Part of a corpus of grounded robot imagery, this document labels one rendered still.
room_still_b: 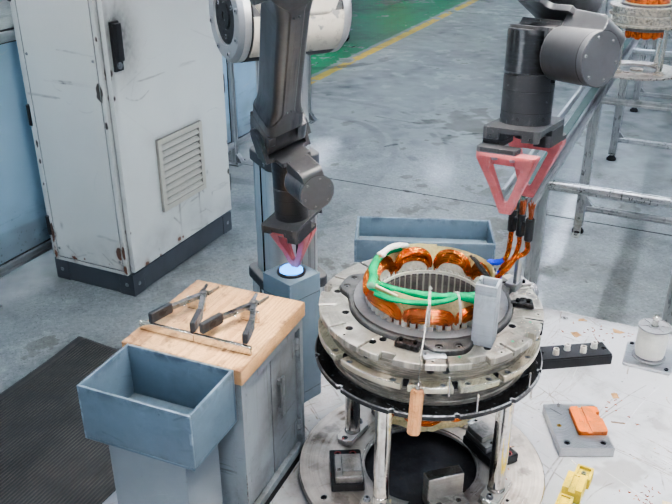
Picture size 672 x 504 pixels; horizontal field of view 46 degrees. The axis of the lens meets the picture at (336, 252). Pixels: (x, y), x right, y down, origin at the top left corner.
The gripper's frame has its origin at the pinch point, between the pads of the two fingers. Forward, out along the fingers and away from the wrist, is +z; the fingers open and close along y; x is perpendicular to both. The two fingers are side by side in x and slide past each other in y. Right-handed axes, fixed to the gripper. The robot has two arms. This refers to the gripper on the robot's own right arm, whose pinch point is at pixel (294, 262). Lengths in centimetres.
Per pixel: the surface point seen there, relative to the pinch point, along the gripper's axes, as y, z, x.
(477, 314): -18.6, -10.9, -36.6
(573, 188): 149, 48, -26
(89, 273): 118, 110, 168
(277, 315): -18.9, -3.0, -7.1
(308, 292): -1.5, 4.5, -3.1
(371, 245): 10.7, 0.2, -9.7
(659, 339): 35, 23, -59
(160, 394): -35.0, 2.9, 3.2
